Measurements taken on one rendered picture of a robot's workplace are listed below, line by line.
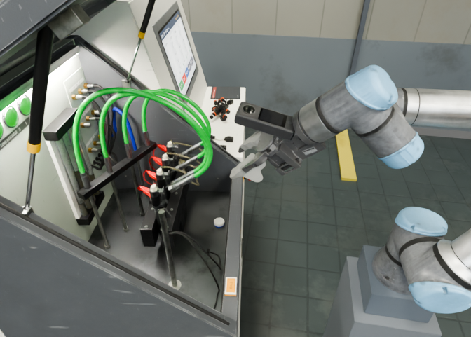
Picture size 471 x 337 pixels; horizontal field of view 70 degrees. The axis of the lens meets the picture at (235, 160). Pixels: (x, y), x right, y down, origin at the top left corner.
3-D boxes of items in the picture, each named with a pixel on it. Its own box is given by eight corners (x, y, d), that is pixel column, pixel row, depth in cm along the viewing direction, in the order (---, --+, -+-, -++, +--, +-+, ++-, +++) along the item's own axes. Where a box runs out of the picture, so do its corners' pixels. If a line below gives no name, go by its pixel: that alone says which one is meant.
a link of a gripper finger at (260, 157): (246, 177, 69) (277, 151, 65) (240, 173, 68) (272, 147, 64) (246, 164, 72) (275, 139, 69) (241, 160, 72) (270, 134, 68)
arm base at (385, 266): (418, 254, 105) (429, 232, 99) (433, 298, 93) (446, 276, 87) (368, 248, 107) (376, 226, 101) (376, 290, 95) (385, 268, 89)
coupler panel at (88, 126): (98, 165, 118) (73, 82, 100) (89, 165, 118) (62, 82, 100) (111, 145, 128) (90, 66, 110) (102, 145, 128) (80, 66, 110)
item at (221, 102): (231, 123, 157) (231, 113, 153) (209, 122, 157) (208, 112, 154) (233, 101, 175) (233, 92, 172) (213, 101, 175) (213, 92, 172)
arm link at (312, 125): (313, 115, 56) (317, 87, 61) (293, 127, 59) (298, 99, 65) (341, 141, 59) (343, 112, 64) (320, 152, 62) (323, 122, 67)
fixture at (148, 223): (176, 261, 111) (172, 230, 102) (146, 260, 111) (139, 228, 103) (191, 193, 139) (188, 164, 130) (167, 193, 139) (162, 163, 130)
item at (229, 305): (237, 352, 92) (237, 320, 82) (221, 351, 92) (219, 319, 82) (242, 199, 142) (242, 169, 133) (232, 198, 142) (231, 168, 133)
